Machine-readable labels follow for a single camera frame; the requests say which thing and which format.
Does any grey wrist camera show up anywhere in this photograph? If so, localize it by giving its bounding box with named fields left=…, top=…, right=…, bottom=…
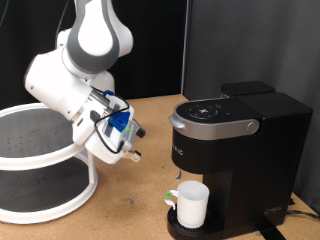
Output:
left=119, top=119, right=139, bottom=151

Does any black backdrop curtain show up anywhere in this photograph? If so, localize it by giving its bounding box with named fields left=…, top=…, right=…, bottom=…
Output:
left=0, top=0, right=188, bottom=109

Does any white mug green-taped handle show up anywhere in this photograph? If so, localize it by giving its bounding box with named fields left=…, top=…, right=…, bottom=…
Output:
left=163, top=180, right=211, bottom=230

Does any white two-tier turntable shelf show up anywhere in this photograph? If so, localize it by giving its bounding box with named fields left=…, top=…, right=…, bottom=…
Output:
left=0, top=101, right=99, bottom=224

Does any black Keurig coffee machine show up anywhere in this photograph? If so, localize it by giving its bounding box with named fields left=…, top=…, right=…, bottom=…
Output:
left=166, top=80, right=314, bottom=240

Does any black tape strap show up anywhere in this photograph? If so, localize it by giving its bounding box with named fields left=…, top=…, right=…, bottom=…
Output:
left=256, top=219, right=288, bottom=240

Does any black robot camera cable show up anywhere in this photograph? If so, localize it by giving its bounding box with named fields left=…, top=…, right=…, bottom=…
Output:
left=89, top=85, right=131, bottom=155

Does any blue camera mount clip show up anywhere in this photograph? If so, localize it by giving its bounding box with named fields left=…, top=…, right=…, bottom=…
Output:
left=102, top=89, right=131, bottom=132

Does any black machine power cable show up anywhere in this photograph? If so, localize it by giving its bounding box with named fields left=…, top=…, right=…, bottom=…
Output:
left=286, top=209, right=320, bottom=221

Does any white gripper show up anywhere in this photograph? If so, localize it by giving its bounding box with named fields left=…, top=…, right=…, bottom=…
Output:
left=84, top=95, right=147, bottom=166

